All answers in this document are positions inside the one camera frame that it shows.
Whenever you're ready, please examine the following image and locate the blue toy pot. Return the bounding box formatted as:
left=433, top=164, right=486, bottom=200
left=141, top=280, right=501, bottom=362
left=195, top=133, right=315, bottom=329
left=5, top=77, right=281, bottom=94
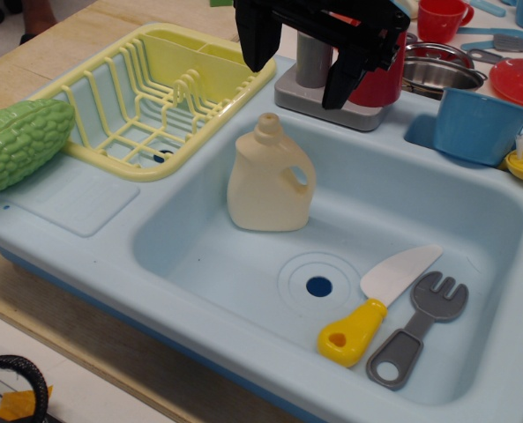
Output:
left=432, top=88, right=523, bottom=167

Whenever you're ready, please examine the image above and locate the blue toy utensil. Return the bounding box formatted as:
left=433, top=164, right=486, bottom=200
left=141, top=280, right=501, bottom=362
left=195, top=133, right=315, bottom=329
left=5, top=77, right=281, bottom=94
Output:
left=457, top=26, right=523, bottom=37

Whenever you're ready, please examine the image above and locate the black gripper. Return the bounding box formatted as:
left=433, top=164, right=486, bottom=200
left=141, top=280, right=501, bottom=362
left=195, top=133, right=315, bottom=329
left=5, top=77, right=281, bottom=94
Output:
left=233, top=1, right=410, bottom=110

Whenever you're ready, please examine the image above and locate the yellow plastic drying rack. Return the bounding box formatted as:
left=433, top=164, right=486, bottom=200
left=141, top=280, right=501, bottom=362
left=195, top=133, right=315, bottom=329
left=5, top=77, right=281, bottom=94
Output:
left=33, top=23, right=276, bottom=182

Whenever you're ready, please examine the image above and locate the grey toy fork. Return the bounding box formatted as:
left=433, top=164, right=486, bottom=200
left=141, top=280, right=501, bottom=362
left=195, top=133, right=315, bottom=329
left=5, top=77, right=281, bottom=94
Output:
left=366, top=271, right=469, bottom=390

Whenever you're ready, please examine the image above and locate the orange tape piece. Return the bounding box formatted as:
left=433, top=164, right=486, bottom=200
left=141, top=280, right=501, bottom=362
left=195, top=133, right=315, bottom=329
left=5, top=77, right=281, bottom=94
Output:
left=0, top=390, right=35, bottom=421

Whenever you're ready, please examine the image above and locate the yellow handled toy knife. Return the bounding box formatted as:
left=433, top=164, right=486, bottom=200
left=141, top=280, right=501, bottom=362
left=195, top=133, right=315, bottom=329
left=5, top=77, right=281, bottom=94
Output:
left=317, top=244, right=443, bottom=367

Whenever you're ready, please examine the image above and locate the grey toy spatula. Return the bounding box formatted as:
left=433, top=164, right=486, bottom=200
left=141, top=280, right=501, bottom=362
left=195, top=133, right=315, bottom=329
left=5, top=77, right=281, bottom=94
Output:
left=467, top=33, right=523, bottom=64

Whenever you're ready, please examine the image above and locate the green bitter gourd toy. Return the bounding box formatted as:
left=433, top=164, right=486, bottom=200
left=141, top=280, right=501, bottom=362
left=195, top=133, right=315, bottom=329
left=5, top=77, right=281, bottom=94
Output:
left=0, top=99, right=75, bottom=191

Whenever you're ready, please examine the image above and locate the light blue toy sink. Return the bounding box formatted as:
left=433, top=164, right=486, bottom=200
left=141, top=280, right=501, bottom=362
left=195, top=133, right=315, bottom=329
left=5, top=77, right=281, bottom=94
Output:
left=0, top=58, right=523, bottom=422

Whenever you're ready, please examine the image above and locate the grey toy faucet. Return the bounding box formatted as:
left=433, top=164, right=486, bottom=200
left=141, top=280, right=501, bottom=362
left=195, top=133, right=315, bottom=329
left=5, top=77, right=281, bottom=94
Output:
left=274, top=33, right=392, bottom=131

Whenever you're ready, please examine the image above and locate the red toy plate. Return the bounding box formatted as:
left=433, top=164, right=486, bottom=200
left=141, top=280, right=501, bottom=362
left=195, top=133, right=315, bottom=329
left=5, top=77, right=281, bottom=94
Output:
left=489, top=58, right=523, bottom=106

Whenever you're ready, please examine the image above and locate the red toy mug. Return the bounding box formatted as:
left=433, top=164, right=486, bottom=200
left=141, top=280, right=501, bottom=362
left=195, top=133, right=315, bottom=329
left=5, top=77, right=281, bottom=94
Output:
left=417, top=0, right=474, bottom=44

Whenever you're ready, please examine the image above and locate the red upside-down cup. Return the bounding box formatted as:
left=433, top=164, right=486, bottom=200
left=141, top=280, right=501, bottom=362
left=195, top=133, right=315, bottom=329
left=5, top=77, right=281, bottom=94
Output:
left=348, top=32, right=407, bottom=108

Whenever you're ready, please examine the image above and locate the silver metal pot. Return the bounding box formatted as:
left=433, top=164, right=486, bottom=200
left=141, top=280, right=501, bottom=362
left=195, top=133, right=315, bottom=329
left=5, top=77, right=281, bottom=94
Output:
left=402, top=42, right=488, bottom=100

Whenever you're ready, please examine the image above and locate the cream detergent bottle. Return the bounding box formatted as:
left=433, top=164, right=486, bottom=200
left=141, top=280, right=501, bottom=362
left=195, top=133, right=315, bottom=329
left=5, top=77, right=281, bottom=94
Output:
left=227, top=113, right=317, bottom=232

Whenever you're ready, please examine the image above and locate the black braided cable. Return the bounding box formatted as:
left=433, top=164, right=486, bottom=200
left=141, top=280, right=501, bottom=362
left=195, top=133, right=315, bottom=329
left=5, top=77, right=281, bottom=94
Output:
left=0, top=354, right=50, bottom=423

